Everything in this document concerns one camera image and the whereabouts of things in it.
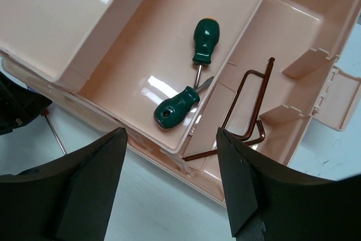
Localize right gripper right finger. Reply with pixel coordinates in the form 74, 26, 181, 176
217, 128, 360, 240

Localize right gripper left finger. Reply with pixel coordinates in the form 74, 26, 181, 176
1, 128, 127, 240

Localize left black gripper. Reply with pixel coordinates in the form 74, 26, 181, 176
0, 73, 52, 135

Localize blue red handled screwdriver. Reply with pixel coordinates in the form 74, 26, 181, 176
27, 84, 68, 156

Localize large brown hex key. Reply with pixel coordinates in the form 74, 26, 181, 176
236, 119, 266, 142

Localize stubby green screwdriver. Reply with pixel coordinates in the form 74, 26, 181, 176
192, 18, 220, 89
153, 76, 214, 129

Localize small brown hex key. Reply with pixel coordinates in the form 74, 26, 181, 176
221, 69, 267, 130

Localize long brown hex key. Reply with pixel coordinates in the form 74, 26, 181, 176
182, 57, 275, 162

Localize pink plastic toolbox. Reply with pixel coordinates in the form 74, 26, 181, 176
1, 0, 360, 204

